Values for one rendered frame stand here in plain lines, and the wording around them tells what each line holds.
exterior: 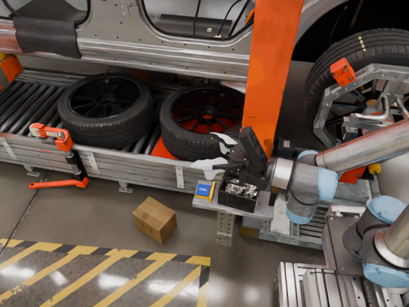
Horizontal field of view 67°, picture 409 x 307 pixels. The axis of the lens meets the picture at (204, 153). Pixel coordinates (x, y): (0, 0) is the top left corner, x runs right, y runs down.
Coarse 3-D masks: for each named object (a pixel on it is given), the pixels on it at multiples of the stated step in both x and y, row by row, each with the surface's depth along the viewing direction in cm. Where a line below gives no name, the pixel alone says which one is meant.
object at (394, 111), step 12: (372, 84) 147; (360, 96) 153; (372, 96) 152; (408, 96) 148; (360, 108) 163; (396, 108) 154; (336, 120) 166; (396, 120) 172; (336, 132) 175; (360, 132) 179
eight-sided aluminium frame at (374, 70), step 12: (360, 72) 138; (372, 72) 132; (384, 72) 131; (396, 72) 130; (408, 72) 130; (336, 84) 145; (348, 84) 138; (360, 84) 137; (324, 96) 147; (336, 96) 144; (324, 108) 150; (324, 120) 155; (324, 132) 161; (324, 144) 166; (396, 156) 161
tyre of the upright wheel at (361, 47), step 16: (368, 32) 148; (384, 32) 144; (400, 32) 144; (336, 48) 153; (352, 48) 144; (368, 48) 138; (384, 48) 134; (400, 48) 132; (320, 64) 158; (352, 64) 140; (368, 64) 139; (384, 64) 137; (400, 64) 136; (320, 80) 150; (304, 96) 171; (320, 96) 155; (304, 112) 166
